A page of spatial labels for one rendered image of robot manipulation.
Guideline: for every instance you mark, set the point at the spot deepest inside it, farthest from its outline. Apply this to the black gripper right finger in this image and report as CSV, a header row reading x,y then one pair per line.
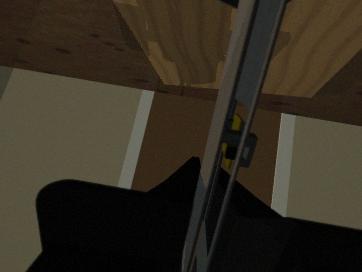
x,y
255,238

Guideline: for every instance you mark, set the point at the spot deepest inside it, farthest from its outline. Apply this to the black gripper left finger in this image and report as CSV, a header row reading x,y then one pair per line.
x,y
152,224

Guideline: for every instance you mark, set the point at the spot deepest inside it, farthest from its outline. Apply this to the wooden board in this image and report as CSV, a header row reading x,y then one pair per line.
x,y
187,41

